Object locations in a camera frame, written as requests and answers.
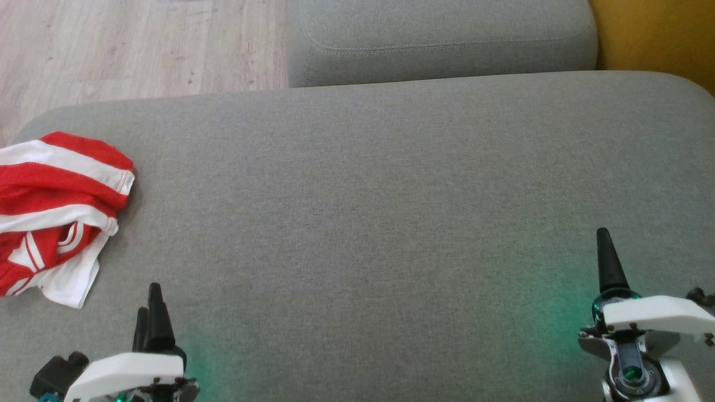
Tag red shorts with white trim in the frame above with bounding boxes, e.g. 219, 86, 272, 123
0, 131, 135, 235

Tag grey sofa back cushion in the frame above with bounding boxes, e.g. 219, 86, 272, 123
286, 0, 598, 88

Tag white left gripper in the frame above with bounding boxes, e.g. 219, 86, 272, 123
64, 283, 200, 402

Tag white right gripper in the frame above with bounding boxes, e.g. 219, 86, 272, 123
581, 228, 715, 341

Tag grey sofa seat cushion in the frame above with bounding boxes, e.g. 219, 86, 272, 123
0, 71, 715, 402

